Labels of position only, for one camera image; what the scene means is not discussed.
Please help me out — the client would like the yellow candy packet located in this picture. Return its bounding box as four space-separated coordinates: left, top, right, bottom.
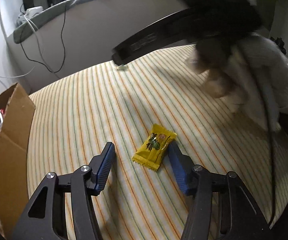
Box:
132 124 177 172

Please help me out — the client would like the white gloved right hand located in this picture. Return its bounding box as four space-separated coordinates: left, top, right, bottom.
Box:
187 34 288 131

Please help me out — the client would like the brown cardboard box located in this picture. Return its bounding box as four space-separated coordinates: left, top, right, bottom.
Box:
0 83 36 239

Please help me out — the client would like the grey window sill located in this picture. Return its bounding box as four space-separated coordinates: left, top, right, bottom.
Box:
12 0 171 45

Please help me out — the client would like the white hanging cable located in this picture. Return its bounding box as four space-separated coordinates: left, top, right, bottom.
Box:
0 15 47 79

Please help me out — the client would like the black hanging cable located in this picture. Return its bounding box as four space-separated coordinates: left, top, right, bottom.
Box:
19 0 69 74

